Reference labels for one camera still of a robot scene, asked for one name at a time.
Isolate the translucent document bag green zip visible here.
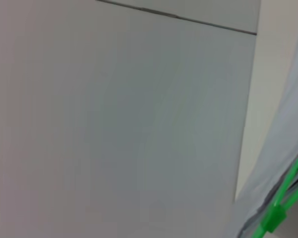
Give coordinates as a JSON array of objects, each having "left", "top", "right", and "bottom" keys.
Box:
[{"left": 232, "top": 22, "right": 298, "bottom": 238}]

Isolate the green zipper slider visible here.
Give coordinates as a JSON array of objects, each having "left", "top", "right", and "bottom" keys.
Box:
[{"left": 259, "top": 205, "right": 288, "bottom": 234}]

